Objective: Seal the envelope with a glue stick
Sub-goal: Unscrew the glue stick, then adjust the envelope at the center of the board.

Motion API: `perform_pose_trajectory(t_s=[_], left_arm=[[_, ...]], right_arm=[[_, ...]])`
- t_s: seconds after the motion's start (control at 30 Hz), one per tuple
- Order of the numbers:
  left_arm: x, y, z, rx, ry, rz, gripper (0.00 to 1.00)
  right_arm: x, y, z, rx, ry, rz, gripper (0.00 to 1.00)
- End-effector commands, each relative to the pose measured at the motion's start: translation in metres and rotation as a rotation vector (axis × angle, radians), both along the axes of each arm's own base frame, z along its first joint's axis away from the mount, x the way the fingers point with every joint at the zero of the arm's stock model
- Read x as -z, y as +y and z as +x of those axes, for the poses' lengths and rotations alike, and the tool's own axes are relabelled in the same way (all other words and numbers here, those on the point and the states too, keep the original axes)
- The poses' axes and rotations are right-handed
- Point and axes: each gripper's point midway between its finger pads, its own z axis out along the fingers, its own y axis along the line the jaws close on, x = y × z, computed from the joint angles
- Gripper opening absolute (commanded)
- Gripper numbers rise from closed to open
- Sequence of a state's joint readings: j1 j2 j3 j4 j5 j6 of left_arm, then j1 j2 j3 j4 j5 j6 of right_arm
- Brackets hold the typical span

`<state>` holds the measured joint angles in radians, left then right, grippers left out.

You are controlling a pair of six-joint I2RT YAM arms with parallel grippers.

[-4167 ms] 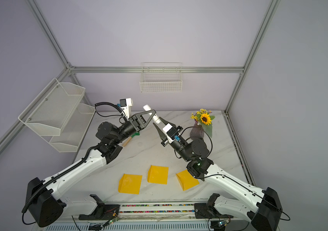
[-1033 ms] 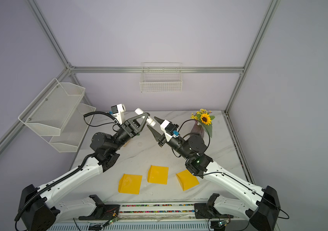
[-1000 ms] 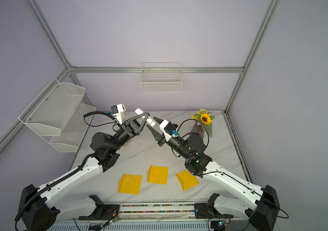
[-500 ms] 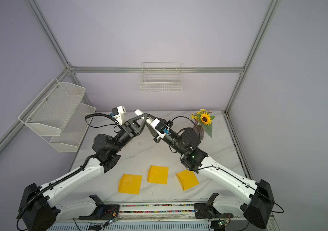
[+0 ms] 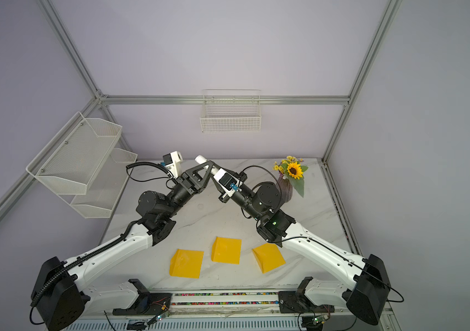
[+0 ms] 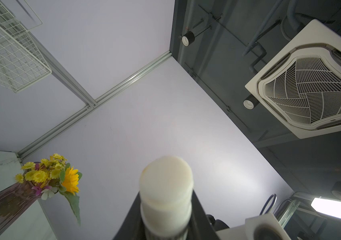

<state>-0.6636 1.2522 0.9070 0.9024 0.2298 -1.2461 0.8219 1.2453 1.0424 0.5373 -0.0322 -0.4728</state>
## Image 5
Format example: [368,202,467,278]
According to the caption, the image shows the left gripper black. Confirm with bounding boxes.
[164,163,215,220]

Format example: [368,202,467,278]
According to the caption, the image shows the white glue stick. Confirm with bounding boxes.
[195,155,221,176]

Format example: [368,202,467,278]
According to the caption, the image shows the yellow envelope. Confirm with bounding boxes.
[211,237,242,265]
[252,244,286,274]
[169,249,204,279]

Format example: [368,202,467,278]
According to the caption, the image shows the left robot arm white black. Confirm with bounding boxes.
[30,157,219,330]

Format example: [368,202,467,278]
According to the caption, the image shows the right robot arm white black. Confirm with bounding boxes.
[216,182,391,325]

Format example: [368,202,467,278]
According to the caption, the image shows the dark purple vase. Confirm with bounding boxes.
[276,174,294,204]

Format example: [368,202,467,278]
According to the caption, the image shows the sunflower bouquet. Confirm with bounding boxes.
[273,156,308,198]

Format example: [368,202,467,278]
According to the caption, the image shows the lower white mesh shelf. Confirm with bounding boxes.
[68,148,137,219]

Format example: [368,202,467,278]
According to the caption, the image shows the white mesh shelf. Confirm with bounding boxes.
[26,113,122,195]
[68,148,137,219]

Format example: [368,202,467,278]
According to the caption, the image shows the upper white mesh shelf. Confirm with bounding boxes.
[26,113,122,195]

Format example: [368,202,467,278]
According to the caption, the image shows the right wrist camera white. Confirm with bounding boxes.
[214,168,243,188]

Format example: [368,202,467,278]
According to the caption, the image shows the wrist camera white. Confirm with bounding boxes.
[214,168,243,188]
[163,151,183,178]

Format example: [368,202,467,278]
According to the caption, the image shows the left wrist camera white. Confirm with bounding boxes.
[163,151,183,178]

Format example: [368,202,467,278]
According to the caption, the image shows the white wire wall basket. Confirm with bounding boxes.
[200,89,262,134]

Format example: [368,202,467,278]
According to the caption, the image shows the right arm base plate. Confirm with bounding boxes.
[278,277,335,314]

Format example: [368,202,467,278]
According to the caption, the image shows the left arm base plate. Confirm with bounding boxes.
[112,279,173,316]

